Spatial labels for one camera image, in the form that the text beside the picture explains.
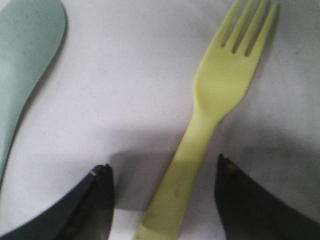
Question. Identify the white round plate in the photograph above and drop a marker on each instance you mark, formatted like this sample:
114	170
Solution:
120	92

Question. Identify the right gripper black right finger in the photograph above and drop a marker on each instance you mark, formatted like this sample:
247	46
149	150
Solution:
249	212

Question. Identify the green plastic spoon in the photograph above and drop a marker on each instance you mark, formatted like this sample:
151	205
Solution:
31	32

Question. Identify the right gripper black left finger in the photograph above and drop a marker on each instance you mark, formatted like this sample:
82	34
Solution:
84	213

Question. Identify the yellow plastic fork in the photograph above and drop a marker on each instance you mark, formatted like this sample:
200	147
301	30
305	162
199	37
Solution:
221	82

